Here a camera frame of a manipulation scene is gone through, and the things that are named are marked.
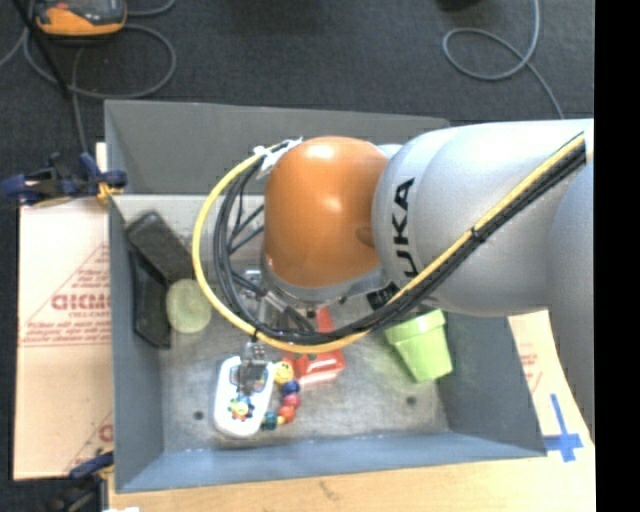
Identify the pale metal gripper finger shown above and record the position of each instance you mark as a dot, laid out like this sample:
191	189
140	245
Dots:
246	372
258	365

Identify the red and white toy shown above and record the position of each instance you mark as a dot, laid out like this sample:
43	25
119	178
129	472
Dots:
322	362

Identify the grey metal bin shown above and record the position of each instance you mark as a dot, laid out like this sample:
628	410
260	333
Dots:
370	400

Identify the pale green round sponge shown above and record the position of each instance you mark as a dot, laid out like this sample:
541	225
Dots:
188	307

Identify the green plastic cup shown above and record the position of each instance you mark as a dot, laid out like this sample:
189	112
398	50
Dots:
422	347

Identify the brown cardboard board, red print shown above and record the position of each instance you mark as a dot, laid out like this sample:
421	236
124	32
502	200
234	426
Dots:
60	350

